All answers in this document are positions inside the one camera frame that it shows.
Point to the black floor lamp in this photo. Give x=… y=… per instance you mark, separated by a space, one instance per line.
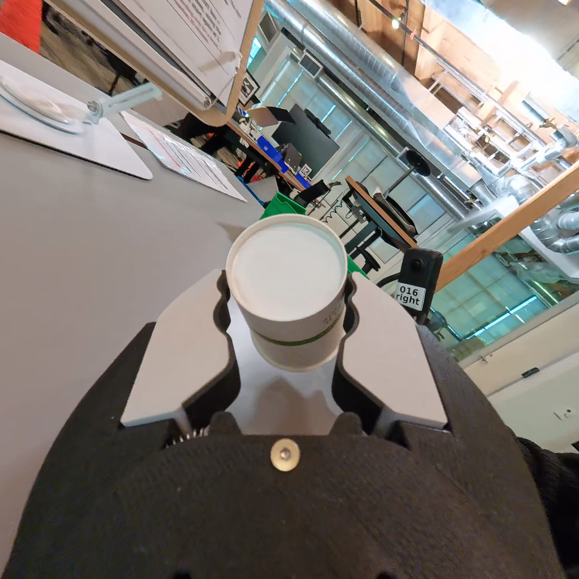
x=417 y=163

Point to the grey desk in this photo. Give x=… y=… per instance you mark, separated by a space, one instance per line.
x=90 y=249

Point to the orange traffic cone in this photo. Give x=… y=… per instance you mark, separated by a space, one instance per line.
x=20 y=20

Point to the small black white marker sign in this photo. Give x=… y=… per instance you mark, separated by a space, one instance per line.
x=305 y=171
x=250 y=90

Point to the wooden table with bins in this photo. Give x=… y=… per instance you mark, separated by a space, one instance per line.
x=267 y=156

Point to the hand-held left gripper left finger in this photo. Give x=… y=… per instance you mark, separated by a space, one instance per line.
x=181 y=362

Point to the green plastic bin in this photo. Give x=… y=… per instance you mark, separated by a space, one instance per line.
x=282 y=208

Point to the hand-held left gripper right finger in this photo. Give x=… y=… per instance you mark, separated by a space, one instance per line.
x=393 y=366

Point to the black monitor screen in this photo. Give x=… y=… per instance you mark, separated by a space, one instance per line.
x=307 y=140

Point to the person's torso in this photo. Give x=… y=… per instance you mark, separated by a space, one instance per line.
x=552 y=506

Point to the height adjustable wooden desk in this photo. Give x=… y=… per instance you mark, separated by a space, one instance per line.
x=380 y=212

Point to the wooden beam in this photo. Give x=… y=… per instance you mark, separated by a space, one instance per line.
x=506 y=217

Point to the printed instruction sheet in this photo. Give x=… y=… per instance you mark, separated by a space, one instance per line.
x=194 y=36

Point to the plain wooden board stand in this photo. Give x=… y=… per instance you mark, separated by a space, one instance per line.
x=267 y=115

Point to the black bag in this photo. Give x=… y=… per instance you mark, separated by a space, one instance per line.
x=393 y=212

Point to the silver ventilation duct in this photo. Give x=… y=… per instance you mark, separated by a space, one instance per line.
x=362 y=54

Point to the blue plastic bin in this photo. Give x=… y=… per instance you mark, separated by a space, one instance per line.
x=282 y=163
x=268 y=145

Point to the white paper cup green band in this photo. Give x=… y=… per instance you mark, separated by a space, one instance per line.
x=285 y=271

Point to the laminated paper card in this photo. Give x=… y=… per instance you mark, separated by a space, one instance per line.
x=185 y=158

